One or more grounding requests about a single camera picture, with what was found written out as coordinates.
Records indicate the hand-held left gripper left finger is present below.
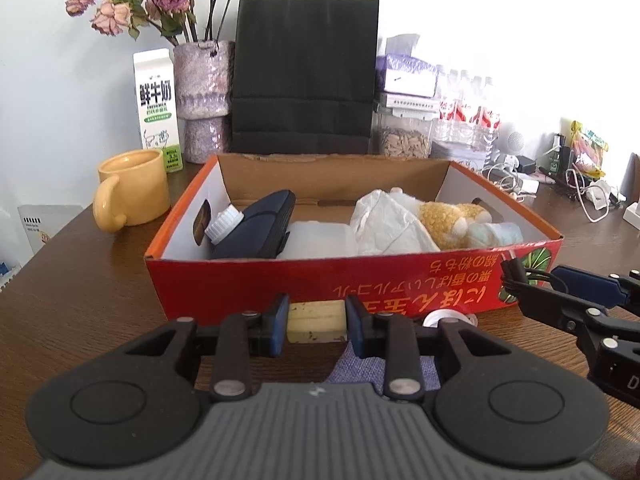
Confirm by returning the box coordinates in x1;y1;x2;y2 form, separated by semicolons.
122;294;292;402

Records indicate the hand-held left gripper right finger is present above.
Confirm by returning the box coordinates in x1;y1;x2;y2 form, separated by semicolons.
346;295;513;402

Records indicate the blue pamphlet box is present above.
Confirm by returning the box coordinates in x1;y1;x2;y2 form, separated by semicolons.
0;260;21;292

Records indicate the yellow mug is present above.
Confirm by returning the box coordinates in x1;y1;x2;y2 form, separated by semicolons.
93;149;172;233

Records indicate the small green bottle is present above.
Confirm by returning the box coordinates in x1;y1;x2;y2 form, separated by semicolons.
550;134;573;176

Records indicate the purple tissue pack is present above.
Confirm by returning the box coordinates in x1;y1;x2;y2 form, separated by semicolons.
375;34;441;98

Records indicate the clear tissue packet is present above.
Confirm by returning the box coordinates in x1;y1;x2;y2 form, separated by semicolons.
467;222;524;249

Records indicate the white round robot speaker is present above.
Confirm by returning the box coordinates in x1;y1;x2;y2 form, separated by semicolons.
500;125;527;154

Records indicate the colourful snack bag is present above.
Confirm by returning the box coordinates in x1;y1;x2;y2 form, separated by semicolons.
570;121;610;178

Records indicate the clear jar of seeds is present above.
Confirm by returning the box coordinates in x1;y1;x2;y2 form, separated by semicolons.
372;112;433;160

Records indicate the yellow white plush toy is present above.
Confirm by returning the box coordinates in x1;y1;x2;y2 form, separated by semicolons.
390;187;493;251

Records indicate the white flat labelled box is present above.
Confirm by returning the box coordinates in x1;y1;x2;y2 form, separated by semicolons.
377;92;441;121

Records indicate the pale yellow block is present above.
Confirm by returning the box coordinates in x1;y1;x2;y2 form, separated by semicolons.
287;302;348;343

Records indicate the printed white tin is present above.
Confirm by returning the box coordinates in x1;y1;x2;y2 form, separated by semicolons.
431;140;493;171

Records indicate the red cardboard box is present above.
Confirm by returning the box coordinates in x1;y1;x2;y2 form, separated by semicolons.
144;153;564;323

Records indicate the white sign board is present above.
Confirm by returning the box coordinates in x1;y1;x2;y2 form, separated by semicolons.
17;205;83;256

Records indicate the white green milk carton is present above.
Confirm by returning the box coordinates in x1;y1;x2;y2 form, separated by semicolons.
132;48;182;173

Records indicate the black zip pouch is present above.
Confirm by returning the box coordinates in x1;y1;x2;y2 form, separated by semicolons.
210;190;297;260

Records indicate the purple speckled vase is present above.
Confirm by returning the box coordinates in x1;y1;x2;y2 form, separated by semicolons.
172;40;236;120

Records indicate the grey drawstring pouch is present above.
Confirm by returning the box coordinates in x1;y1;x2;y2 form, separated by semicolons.
327;352;443;392

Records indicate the white plastic bag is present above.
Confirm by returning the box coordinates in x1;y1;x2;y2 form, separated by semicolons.
350;189;441;256

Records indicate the translucent plastic box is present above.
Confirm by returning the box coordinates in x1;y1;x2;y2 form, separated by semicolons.
276;221;359;260

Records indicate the black paper bag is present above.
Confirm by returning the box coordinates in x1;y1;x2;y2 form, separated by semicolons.
229;0;379;155

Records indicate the white ribbed cap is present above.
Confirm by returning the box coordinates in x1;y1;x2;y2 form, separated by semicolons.
204;204;244;245
422;310;478;330

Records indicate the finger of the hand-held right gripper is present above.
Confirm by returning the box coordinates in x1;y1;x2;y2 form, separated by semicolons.
502;260;618;348
550;266;640;317

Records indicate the white cable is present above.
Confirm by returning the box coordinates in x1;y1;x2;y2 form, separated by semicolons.
565;169;613;224

